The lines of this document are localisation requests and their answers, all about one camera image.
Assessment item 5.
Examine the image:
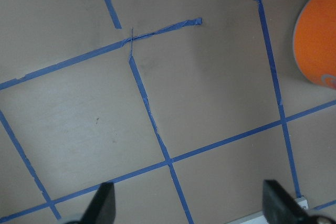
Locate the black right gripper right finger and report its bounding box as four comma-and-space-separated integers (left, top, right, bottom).
262, 179, 335, 224

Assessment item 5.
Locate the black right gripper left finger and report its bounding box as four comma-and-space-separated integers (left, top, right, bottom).
62, 183, 116, 224

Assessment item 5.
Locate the orange can with silver lid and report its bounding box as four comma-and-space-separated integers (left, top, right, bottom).
292, 0, 335, 89

